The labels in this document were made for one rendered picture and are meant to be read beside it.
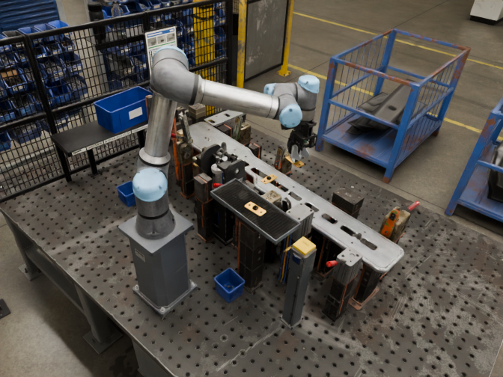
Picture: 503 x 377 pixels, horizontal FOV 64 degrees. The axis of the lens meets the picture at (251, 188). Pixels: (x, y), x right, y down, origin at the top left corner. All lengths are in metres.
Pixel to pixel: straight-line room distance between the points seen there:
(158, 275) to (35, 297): 1.45
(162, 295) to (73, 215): 0.84
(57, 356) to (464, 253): 2.28
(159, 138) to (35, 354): 1.66
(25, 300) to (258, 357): 1.75
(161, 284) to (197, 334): 0.25
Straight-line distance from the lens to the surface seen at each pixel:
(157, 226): 1.53
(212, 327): 1.78
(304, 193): 1.93
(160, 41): 2.56
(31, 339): 2.81
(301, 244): 1.46
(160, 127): 1.46
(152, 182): 1.46
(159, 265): 1.62
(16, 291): 3.08
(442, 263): 2.25
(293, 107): 1.32
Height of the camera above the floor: 2.21
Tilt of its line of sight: 39 degrees down
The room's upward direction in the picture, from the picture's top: 3 degrees clockwise
